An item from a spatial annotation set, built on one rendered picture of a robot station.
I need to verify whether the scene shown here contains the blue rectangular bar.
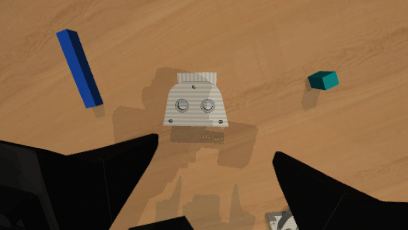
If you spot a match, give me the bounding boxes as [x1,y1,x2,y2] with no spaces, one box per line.
[56,29,104,108]

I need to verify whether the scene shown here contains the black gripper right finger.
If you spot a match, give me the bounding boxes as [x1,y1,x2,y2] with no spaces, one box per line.
[272,151,408,230]

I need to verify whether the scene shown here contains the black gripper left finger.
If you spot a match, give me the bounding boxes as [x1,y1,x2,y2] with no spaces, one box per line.
[0,133,158,230]

